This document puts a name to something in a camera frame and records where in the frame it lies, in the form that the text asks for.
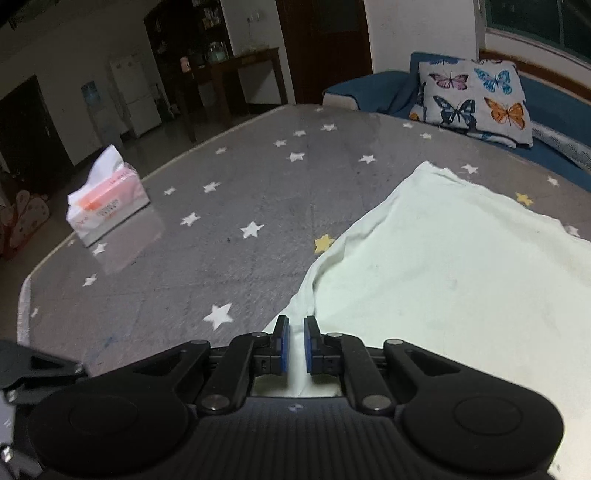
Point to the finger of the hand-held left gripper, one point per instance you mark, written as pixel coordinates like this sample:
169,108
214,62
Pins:
37,369

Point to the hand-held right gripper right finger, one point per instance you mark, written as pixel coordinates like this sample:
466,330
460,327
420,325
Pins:
308,350

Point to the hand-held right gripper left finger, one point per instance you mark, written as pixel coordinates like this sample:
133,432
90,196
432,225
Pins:
282,348

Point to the pale green garment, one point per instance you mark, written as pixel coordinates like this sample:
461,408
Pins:
438,277

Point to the grey star-print table cover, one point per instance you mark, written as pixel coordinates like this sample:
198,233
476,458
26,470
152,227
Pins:
207,267

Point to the pink butterfly shaped stool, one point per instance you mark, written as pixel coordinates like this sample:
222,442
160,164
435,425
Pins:
27,217

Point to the pink tissue pack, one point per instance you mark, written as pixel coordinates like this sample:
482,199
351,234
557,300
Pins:
111,203

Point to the dark wooden door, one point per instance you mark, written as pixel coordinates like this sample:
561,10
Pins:
27,134

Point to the blue sofa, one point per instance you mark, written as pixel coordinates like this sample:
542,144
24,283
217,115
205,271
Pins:
369,87

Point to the water dispenser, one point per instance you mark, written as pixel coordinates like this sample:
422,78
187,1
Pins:
92,97

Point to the wooden side table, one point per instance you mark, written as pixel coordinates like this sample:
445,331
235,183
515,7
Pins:
249,60

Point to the white refrigerator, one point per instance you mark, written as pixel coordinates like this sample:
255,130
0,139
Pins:
136,92

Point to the small pink figurine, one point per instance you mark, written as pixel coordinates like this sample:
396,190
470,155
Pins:
185,64

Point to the butterfly print pillow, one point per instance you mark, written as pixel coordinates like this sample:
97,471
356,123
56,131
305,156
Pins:
471,97

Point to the glass jar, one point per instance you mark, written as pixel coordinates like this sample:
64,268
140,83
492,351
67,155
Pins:
217,51

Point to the dark wooden shelf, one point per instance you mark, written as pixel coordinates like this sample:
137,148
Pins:
175,46

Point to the green framed window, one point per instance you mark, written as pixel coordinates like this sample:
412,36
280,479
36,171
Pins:
531,18

